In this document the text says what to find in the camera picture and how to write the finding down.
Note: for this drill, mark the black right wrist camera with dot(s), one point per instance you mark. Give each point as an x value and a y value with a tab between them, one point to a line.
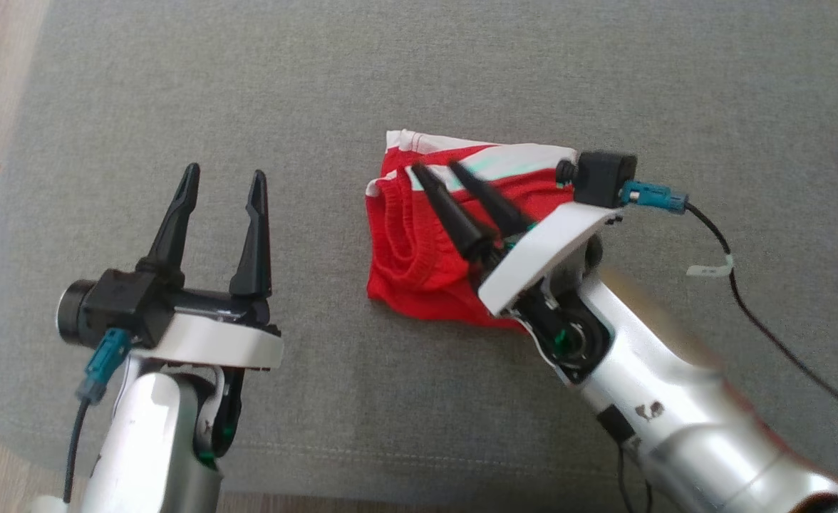
601	178

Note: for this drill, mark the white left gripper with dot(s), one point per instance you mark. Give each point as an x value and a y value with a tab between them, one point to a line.
212	342

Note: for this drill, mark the red white-trimmed shorts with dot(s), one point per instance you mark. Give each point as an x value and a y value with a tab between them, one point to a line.
412	263

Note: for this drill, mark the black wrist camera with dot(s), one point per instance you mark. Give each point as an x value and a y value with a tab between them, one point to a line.
601	178
120	303

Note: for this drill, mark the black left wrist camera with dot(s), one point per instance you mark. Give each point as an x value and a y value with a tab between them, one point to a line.
120	303

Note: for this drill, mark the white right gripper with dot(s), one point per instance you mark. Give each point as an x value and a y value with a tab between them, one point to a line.
540	256

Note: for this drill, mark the grey sofa seat cushion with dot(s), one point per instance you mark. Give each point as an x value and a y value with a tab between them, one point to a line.
390	78

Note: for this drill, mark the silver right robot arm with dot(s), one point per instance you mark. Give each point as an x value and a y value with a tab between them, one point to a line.
675	413

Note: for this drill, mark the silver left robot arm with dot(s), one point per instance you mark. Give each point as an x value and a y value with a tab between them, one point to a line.
148	442

